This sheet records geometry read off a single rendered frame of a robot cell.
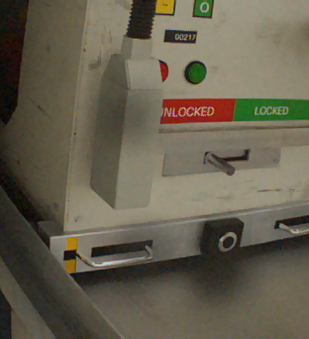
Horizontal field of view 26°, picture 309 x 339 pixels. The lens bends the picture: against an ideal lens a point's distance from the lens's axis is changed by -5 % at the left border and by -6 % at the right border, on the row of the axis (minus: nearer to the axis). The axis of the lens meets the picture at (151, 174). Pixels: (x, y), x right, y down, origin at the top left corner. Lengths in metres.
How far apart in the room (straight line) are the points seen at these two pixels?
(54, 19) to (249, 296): 0.48
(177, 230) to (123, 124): 0.27
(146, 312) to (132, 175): 0.21
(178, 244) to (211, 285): 0.08
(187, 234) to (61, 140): 0.24
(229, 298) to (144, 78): 0.36
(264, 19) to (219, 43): 0.09
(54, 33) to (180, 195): 0.29
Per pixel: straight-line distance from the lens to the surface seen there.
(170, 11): 0.89
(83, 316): 0.82
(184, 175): 0.97
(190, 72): 0.92
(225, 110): 0.98
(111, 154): 0.80
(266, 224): 1.10
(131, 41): 0.78
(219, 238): 1.02
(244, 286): 1.01
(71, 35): 0.88
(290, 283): 1.05
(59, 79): 0.91
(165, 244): 1.00
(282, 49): 1.02
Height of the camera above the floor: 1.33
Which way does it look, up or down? 21 degrees down
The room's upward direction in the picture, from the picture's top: 7 degrees clockwise
